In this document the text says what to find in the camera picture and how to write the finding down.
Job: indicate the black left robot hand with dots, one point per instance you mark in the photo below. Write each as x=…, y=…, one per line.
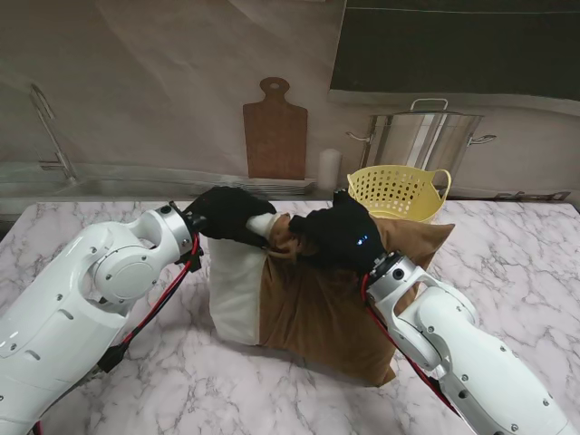
x=231, y=217

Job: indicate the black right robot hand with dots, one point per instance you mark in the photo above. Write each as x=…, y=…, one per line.
x=344, y=235

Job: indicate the white pillow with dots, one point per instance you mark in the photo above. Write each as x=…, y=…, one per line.
x=235, y=290

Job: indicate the brown pillowcase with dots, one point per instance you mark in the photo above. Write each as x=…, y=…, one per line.
x=335, y=308

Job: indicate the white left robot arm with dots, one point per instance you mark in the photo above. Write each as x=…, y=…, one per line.
x=81, y=308

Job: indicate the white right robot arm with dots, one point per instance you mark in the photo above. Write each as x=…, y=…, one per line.
x=453, y=340

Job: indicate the yellow perforated laundry basket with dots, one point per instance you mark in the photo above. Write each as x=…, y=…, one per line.
x=399, y=190

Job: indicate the stack of white plates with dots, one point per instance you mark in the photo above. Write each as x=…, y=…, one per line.
x=276, y=186

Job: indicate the white candle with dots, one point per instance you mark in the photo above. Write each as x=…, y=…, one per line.
x=330, y=170

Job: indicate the brown wooden cutting board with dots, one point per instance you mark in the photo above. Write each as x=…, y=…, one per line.
x=275, y=136

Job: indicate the steel sink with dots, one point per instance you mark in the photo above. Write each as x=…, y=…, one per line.
x=113, y=186

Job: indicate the steel stock pot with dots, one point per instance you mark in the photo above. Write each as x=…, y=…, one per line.
x=421, y=140

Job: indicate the black stove grate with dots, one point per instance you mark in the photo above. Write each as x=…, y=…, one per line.
x=532, y=196

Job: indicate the chrome faucet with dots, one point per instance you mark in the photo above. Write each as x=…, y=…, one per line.
x=50, y=127

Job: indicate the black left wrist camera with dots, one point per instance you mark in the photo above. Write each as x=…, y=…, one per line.
x=191, y=260

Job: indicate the dark wall panel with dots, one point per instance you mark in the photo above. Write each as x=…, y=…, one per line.
x=453, y=45

